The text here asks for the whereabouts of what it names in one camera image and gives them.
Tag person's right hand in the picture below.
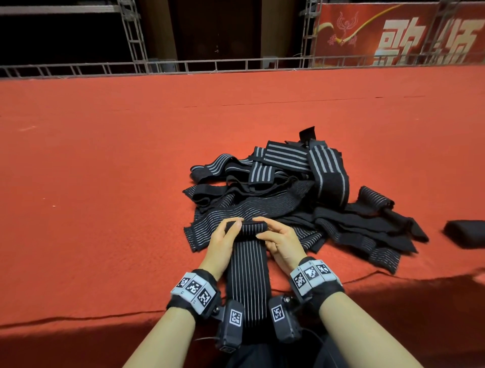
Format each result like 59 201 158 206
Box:
252 215 309 274

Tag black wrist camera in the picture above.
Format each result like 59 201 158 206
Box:
267 295 303 344
214 299 247 354

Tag pile of black straps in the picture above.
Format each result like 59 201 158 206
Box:
183 126 430 274

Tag thin black camera cable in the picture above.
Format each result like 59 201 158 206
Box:
302 326 328 351

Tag person's left hand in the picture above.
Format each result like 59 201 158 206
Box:
199 217 246 281

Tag black striped strap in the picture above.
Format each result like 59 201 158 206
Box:
224 217 273 329
443 219 485 250

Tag tiered bleacher seats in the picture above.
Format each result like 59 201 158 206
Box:
0 3 122 18

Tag dark brown door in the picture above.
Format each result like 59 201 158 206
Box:
168 0 263 63

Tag metal truss column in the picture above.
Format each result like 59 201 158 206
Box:
300 0 320 68
120 0 151 74
430 0 462 63

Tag black trousers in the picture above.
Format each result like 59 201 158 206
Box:
226 340 351 368

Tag person's left forearm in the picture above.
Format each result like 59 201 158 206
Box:
123 305 198 368

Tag metal railing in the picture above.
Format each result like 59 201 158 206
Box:
0 52 485 80

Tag red banner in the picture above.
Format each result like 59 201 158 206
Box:
311 1 485 68

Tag person's right forearm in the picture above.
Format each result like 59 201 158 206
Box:
318 291 425 368

